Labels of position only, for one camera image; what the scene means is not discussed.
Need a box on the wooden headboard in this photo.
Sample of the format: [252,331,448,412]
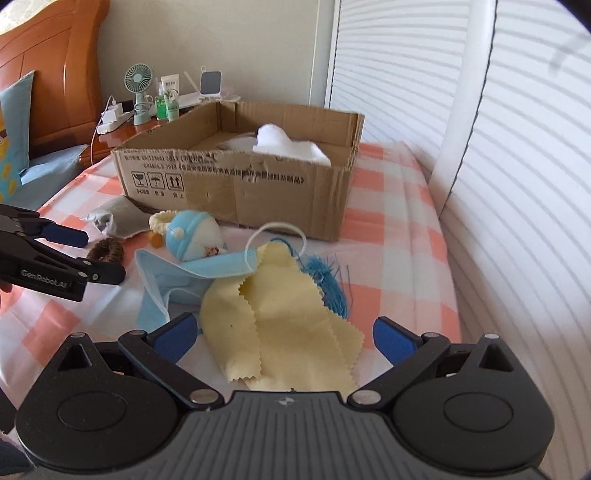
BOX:
[0,0,112,148]

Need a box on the white louvred door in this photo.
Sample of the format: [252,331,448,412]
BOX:
[323,0,591,480]

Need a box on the blue bed sheet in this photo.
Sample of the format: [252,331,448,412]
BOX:
[18,144,91,204]

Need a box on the white stand with grey screen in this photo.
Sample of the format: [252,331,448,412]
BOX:
[199,67,223,100]

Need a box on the green handheld fan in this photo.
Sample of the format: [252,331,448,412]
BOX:
[124,64,154,125]

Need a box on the blue face mask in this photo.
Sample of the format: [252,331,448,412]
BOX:
[135,222,308,331]

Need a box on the plush doll with blue hat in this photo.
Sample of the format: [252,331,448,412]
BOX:
[164,210,229,264]

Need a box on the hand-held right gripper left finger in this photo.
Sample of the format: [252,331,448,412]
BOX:
[46,312,221,409]

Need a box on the white folded cloth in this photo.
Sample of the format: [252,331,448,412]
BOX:
[217,123,332,167]

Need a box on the white router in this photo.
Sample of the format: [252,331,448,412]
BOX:
[178,69,242,110]

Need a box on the grey fabric pouch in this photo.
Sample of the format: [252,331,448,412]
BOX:
[81,198,153,241]

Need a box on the white power strip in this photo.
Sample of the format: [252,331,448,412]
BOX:
[97,111,134,134]

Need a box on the brown hair scrunchie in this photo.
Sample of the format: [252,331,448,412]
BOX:
[87,237,124,265]

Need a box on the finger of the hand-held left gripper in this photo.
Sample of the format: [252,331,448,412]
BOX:
[0,203,89,248]
[0,237,126,284]

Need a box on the white charging cable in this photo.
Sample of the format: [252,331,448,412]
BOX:
[90,95,117,164]

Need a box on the yellow zigzag-edged cloth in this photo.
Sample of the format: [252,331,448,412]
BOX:
[199,242,365,393]

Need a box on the cream lace hair tie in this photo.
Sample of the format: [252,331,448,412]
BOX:
[148,210,179,232]

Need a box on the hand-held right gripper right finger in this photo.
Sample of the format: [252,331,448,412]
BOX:
[348,316,527,411]

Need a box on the blue pillow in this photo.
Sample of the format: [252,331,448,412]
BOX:
[0,71,36,185]

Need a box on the blue tassel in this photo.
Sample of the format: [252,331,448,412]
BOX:
[270,236,352,319]

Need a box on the brown cardboard box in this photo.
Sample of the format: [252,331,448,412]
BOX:
[111,100,365,243]

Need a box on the yellow snack bag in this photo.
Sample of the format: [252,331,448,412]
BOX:
[0,106,22,199]

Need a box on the wooden nightstand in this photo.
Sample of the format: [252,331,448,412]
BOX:
[90,99,185,165]

